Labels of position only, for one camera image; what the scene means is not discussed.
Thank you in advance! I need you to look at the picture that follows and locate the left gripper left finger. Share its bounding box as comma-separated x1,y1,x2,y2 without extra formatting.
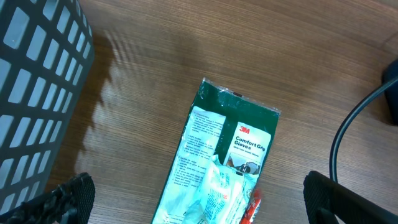
1,172,95,224

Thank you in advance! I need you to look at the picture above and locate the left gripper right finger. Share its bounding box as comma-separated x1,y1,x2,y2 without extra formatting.
303,170,397,224

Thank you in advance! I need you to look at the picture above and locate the red white tube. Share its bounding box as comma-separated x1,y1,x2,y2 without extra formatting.
240,187,262,224

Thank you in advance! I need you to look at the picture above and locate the green package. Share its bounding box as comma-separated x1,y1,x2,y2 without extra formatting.
152,78,280,223

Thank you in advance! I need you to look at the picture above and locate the blue object at edge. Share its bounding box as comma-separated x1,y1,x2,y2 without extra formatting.
382,60,398,126

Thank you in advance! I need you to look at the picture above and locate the dark grey mesh basket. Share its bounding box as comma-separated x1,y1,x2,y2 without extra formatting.
1,0,95,213

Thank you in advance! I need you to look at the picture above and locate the black right camera cable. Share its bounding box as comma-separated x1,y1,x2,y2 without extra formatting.
328,76,398,184

